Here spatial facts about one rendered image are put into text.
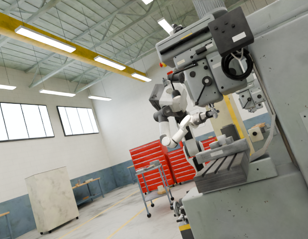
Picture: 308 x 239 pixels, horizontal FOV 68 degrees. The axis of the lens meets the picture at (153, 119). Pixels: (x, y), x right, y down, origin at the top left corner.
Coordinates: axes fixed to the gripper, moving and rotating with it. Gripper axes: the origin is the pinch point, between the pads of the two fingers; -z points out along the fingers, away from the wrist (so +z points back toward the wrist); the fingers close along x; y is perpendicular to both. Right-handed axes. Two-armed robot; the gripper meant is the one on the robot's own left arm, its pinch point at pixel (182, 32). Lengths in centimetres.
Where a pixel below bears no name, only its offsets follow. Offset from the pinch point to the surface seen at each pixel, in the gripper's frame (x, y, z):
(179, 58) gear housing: 11.5, -14.9, -18.7
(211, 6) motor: -20.9, 11.5, -14.6
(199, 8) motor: -14.5, 12.7, -7.4
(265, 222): -1, -115, -90
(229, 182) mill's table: 20, -59, -108
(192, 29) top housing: -3.4, 1.3, -17.1
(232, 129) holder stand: -16, -86, -21
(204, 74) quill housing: -0.9, -29.4, -30.5
